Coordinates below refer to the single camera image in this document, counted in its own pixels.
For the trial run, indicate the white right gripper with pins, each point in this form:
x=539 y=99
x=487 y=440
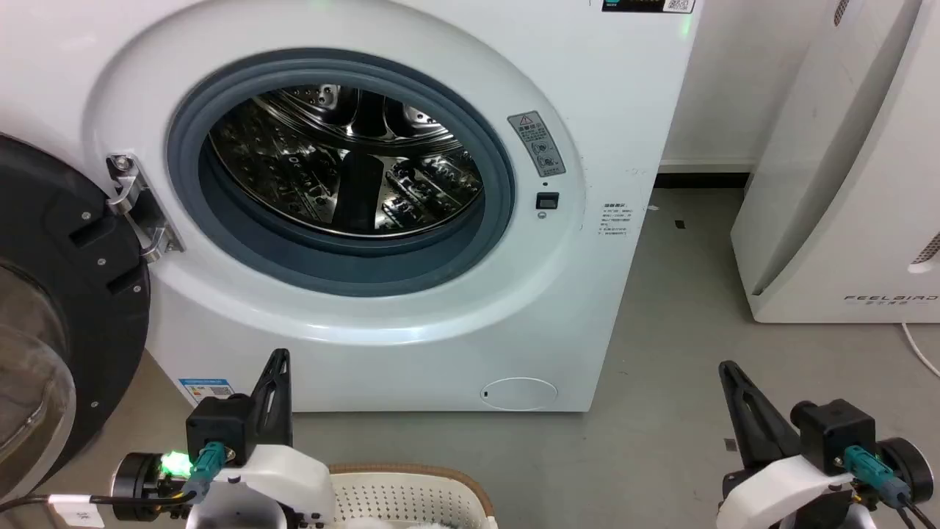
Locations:
x=771 y=492

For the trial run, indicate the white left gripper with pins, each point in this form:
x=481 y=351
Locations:
x=283 y=481

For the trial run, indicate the black round washer door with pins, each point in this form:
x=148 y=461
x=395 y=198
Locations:
x=81 y=294

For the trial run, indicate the stainless steel washing machine drum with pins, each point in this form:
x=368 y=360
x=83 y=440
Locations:
x=345 y=162

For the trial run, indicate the metal washer door hinge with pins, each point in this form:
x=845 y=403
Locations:
x=131 y=185

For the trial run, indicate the blue energy label sticker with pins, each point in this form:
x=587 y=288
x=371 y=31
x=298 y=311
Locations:
x=207 y=389

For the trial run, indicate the white perforated laundry basket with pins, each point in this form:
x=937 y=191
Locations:
x=411 y=494

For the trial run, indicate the oval drain filter cover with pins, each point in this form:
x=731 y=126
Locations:
x=519 y=394

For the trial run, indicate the white air purifier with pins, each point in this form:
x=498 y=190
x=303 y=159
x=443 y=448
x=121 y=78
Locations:
x=844 y=184

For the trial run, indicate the grey rubber door gasket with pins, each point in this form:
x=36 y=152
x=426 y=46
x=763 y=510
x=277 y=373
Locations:
x=182 y=154

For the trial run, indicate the black door latch socket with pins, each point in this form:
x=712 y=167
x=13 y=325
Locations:
x=547 y=200

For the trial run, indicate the white front-load washing machine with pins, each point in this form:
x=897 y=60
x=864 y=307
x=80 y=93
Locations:
x=595 y=110

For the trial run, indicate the grey warning sticker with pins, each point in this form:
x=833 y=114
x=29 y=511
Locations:
x=537 y=143

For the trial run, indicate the black control panel sticker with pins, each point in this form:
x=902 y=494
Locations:
x=646 y=4

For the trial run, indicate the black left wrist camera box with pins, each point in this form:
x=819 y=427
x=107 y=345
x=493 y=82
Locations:
x=217 y=427

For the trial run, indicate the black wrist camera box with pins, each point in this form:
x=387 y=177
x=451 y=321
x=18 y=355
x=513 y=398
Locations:
x=836 y=433
x=217 y=427

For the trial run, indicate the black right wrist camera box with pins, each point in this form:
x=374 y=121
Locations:
x=836 y=433

